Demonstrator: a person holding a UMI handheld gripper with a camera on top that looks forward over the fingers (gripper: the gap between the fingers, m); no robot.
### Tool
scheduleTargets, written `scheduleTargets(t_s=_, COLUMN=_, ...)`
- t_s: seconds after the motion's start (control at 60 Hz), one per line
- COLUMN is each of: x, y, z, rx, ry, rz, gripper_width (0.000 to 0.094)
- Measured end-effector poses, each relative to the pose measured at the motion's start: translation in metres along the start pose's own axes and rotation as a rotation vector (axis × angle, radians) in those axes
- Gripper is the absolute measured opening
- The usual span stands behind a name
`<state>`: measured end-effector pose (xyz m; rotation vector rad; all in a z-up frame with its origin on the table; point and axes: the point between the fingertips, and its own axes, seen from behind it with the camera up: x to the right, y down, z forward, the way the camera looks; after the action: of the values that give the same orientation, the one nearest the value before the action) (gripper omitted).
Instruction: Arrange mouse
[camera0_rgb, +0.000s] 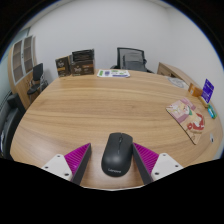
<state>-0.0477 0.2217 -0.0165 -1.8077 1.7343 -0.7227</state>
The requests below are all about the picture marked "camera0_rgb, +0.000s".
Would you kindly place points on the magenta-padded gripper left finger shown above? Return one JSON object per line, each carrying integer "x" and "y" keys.
{"x": 77, "y": 158}

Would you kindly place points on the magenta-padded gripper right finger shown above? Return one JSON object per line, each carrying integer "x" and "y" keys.
{"x": 148, "y": 160}

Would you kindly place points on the black computer mouse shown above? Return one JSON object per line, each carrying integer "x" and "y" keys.
{"x": 116, "y": 155}

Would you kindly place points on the black leather armchair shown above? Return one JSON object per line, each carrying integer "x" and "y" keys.
{"x": 10, "y": 125}

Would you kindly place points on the small green box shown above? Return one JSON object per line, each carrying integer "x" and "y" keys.
{"x": 212, "y": 111}

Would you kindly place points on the small yellow box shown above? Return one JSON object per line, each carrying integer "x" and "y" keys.
{"x": 203, "y": 101}

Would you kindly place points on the round white patterned disc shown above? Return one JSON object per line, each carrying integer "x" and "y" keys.
{"x": 178, "y": 82}

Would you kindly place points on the orange box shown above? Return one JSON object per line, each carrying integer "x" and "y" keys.
{"x": 195, "y": 90}

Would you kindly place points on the purple standing card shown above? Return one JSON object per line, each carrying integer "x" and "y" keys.
{"x": 207, "y": 90}

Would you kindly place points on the white printed leaflet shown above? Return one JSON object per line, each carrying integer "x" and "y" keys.
{"x": 113, "y": 73}

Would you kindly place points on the wooden side desk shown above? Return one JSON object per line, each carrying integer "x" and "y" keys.
{"x": 171, "y": 70}

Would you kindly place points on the small brown carton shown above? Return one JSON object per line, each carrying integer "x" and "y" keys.
{"x": 62, "y": 66}

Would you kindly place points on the black visitor chair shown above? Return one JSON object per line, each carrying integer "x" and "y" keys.
{"x": 37, "y": 74}

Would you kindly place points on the large brown open carton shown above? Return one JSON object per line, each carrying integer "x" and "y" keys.
{"x": 82, "y": 65}

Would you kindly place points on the grey mesh office chair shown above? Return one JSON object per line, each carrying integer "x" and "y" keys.
{"x": 131, "y": 60}

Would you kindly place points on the wooden shelf unit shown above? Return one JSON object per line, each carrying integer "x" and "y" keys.
{"x": 19, "y": 65}

